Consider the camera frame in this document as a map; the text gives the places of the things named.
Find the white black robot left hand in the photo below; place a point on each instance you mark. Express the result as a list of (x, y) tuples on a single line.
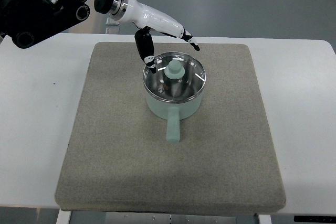
[(147, 18)]

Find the glass lid with green knob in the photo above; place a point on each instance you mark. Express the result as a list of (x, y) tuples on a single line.
[(179, 78)]

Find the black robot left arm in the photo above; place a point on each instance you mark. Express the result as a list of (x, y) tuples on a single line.
[(29, 22)]

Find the clear floor plate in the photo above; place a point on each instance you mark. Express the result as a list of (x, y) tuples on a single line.
[(111, 22)]

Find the mint green saucepan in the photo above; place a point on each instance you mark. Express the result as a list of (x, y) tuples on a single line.
[(173, 113)]

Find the grey felt mat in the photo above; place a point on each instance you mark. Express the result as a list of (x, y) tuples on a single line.
[(122, 157)]

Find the black label strip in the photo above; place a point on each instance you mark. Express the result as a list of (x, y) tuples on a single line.
[(317, 219)]

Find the metal table frame plate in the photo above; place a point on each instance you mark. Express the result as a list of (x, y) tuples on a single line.
[(132, 217)]

